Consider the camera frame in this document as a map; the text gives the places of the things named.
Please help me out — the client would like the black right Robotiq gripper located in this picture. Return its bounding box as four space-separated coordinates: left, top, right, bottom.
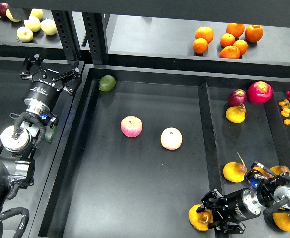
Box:
196 188 262 234

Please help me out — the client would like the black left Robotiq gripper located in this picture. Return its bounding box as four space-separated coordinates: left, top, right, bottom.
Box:
20 48 82 115

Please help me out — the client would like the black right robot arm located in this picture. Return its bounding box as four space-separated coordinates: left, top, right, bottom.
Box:
189 161 290 234

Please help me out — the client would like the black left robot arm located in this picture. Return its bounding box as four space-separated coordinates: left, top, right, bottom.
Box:
0 50 82 238

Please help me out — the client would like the yellow pear with long stem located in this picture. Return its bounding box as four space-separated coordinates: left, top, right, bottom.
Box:
223 152 247 183

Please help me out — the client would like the pale yellow pear front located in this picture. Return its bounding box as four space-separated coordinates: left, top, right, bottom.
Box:
16 26 34 43

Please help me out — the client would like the pale yellow pear middle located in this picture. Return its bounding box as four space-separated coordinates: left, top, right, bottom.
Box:
24 15 41 32

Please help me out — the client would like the green avocado at tray corner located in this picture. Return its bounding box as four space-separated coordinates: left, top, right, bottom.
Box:
98 75 116 92

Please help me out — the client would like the yellow pear middle right tray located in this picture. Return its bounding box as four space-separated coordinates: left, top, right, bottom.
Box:
253 166 271 178

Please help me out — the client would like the pale yellow pear top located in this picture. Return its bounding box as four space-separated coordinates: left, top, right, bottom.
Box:
30 8 43 20

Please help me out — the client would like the pale yellow pear under label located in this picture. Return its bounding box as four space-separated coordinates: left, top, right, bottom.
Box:
6 9 21 22

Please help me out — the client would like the black left tray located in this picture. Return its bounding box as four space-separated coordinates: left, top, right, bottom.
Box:
0 57 88 238

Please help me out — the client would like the black tray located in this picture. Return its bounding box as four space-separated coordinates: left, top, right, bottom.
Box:
127 76 290 238
0 57 88 238
28 63 232 238

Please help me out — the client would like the dark red apple on shelf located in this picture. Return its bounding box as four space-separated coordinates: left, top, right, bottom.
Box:
0 3 9 18

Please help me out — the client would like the pale peach apple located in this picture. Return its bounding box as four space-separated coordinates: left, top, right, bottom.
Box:
160 127 183 150

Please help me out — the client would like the black right tray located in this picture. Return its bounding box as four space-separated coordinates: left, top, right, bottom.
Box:
127 76 290 238

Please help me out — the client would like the pink red apple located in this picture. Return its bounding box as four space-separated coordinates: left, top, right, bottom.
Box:
120 115 143 138

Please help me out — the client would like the black centre tray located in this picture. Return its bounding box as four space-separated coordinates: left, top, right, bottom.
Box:
28 63 232 238

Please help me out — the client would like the dark red apple right tray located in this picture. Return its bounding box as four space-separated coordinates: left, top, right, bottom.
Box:
228 89 247 107

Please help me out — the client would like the orange far left bottom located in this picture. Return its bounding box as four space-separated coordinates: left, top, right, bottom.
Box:
193 38 208 54

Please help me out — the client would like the orange far left top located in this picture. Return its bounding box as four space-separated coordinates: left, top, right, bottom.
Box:
195 26 214 44

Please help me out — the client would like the orange front of group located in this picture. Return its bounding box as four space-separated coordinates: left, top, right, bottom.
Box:
219 45 240 59

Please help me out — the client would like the orange right of centre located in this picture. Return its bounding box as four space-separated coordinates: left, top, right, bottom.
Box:
233 40 248 56

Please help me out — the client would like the small orange centre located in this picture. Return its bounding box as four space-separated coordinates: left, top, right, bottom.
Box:
220 33 236 48

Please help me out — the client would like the orange top right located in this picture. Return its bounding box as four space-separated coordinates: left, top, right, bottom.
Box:
244 25 264 43

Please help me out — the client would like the orange top centre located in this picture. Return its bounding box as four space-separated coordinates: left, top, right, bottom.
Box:
226 23 245 38

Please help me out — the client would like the black perforated rack post left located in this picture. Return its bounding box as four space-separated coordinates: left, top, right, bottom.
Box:
51 10 82 61

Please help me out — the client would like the black perforated rack post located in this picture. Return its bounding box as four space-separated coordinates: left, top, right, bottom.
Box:
82 12 109 65
51 10 82 61

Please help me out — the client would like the dark green avocado by wall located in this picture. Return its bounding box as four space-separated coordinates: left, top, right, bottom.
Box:
45 127 57 143

